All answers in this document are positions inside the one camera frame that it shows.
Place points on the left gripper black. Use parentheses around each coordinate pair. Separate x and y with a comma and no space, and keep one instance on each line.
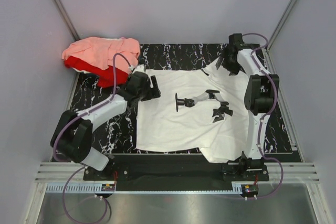
(151,92)

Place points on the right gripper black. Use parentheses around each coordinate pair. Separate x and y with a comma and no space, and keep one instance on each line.
(233,70)

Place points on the white t-shirt robot print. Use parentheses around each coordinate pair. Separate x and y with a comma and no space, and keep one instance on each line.
(164,127)

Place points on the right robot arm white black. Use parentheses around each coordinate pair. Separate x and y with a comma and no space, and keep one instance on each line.
(260,100)

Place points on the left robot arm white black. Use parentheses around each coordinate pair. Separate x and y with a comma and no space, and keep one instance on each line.
(73,134)

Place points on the red t-shirt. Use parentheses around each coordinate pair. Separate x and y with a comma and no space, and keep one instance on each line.
(105,77)

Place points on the black marble pattern mat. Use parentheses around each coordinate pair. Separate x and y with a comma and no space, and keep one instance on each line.
(118,135)

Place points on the pink t-shirt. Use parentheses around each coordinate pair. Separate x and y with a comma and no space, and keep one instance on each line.
(102,53)

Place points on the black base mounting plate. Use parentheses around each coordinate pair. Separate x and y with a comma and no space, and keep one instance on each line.
(131,166)

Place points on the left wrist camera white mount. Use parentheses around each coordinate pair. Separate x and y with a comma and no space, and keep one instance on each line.
(138,68)

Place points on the right vertical aluminium post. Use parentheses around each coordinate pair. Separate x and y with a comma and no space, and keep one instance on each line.
(288,10)

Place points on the vertical aluminium post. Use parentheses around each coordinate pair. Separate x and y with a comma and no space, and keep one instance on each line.
(288,10)
(66,19)

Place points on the aluminium extrusion rail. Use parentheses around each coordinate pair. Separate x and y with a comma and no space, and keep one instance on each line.
(293,172)

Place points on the white slotted cable duct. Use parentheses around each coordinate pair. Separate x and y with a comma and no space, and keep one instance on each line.
(122,188)

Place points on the left vertical aluminium post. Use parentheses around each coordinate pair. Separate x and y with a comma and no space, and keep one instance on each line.
(66,19)

